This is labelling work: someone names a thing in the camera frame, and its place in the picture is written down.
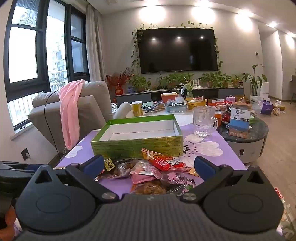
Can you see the pink towel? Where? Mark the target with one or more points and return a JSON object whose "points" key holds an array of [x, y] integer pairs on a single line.
{"points": [[69, 111]]}

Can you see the pink box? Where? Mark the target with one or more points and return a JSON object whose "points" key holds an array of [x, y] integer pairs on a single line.
{"points": [[230, 99]]}

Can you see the green cardboard box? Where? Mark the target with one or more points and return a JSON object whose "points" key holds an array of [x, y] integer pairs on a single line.
{"points": [[138, 144]]}

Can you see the grey sofa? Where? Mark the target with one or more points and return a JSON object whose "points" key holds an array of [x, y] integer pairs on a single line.
{"points": [[92, 109]]}

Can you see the red and white bowl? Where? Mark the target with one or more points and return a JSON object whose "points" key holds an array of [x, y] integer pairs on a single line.
{"points": [[221, 107]]}

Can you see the orange cup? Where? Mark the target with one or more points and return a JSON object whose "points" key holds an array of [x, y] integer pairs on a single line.
{"points": [[218, 115]]}

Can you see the pile of assorted snack packets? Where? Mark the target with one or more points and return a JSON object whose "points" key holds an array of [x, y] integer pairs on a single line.
{"points": [[161, 164]]}

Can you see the spider plant in vase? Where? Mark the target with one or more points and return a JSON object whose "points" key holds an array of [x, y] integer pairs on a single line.
{"points": [[188, 87]]}

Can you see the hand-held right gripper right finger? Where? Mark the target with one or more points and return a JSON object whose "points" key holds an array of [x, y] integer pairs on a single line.
{"points": [[203, 168]]}

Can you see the beige curtain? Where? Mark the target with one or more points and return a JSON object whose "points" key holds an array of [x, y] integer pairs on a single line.
{"points": [[94, 46]]}

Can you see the purple bag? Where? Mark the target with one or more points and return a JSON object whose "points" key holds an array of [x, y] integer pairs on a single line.
{"points": [[267, 107]]}

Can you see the tall leafy floor plant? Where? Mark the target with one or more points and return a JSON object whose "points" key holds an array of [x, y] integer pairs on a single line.
{"points": [[254, 78]]}

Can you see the white coffee table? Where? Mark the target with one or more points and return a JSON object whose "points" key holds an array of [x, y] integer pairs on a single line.
{"points": [[159, 113]]}

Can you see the floral floor mat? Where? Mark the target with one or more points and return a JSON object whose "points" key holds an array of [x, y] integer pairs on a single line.
{"points": [[286, 213]]}

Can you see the black framed window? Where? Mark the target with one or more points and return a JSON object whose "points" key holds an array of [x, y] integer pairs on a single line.
{"points": [[23, 53]]}

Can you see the grey television cabinet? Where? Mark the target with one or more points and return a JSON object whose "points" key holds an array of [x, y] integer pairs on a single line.
{"points": [[208, 92]]}

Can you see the orange box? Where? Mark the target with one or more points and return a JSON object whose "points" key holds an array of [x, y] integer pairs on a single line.
{"points": [[168, 98]]}

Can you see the white cabinet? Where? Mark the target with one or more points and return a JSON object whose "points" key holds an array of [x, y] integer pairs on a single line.
{"points": [[264, 89]]}

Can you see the purple floral tablecloth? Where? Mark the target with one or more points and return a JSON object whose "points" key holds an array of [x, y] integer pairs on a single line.
{"points": [[208, 148]]}

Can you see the green potted plant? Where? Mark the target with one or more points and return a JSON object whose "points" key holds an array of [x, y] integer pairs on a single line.
{"points": [[173, 78], [235, 80], [138, 82], [215, 78]]}

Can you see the grey tray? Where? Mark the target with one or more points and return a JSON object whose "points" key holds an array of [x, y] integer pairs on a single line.
{"points": [[175, 109]]}

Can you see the black wall television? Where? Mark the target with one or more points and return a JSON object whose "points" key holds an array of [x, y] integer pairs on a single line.
{"points": [[178, 51]]}

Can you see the blue and brown carton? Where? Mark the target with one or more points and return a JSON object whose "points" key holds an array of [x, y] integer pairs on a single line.
{"points": [[240, 120]]}

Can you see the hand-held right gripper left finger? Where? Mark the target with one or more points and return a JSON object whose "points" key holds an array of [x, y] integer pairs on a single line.
{"points": [[93, 165]]}

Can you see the round grey coffee table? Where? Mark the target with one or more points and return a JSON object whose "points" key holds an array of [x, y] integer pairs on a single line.
{"points": [[254, 143]]}

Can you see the red flower decoration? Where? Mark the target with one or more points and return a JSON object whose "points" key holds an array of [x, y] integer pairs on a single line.
{"points": [[118, 81]]}

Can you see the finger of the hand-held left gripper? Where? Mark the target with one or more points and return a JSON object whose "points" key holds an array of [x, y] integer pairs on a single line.
{"points": [[16, 172]]}

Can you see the yellow can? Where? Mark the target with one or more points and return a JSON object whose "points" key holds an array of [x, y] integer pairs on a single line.
{"points": [[137, 110]]}

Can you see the yellow basket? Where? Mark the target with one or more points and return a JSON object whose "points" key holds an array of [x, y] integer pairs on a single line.
{"points": [[192, 105]]}

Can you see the clear glass mug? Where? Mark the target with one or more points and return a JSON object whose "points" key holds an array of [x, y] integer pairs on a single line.
{"points": [[203, 125]]}

